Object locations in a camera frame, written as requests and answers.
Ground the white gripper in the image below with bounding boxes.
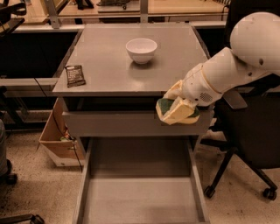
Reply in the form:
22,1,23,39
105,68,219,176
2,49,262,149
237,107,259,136
159,63,223,126

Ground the green yellow sponge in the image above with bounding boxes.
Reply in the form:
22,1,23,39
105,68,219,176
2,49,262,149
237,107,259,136
155,97,201,126

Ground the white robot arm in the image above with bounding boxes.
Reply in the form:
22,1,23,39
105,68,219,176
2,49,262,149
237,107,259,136
157,12,280,125

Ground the grey drawer cabinet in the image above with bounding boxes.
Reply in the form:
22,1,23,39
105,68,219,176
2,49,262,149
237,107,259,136
52,23,225,224

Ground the grey open middle drawer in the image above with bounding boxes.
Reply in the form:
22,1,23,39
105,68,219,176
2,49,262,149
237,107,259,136
72,136,210,224

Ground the grey top drawer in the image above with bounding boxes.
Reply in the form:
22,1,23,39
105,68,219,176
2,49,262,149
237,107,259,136
62,97,214,139

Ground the white ceramic bowl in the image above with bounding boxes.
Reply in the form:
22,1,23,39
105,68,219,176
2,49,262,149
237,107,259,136
126,38,158,64

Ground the black office chair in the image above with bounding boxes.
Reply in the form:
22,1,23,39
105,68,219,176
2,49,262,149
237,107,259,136
200,0,280,201

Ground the dark snack packet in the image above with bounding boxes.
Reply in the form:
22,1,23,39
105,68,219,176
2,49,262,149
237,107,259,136
65,65,86,88

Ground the cardboard box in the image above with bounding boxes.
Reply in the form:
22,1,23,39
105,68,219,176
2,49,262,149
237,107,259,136
38,99,85,166

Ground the black chair left edge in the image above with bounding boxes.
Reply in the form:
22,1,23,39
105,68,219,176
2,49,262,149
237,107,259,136
0,84,46,224

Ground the grey metal post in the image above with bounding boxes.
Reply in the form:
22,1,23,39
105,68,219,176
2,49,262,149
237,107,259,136
44,0,60,29

